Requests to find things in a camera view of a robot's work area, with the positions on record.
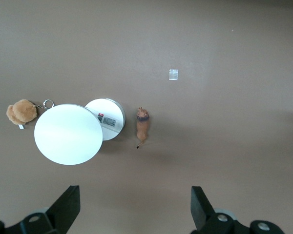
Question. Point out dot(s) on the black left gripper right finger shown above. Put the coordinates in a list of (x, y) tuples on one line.
[(205, 214)]

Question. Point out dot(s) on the white round stand lamp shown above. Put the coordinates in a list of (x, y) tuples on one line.
[(68, 134)]

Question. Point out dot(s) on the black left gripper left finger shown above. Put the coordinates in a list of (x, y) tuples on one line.
[(61, 212)]

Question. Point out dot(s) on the brown lion statue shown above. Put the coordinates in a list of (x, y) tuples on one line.
[(142, 125)]

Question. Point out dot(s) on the clear tape piece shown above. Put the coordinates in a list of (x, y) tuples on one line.
[(173, 74)]

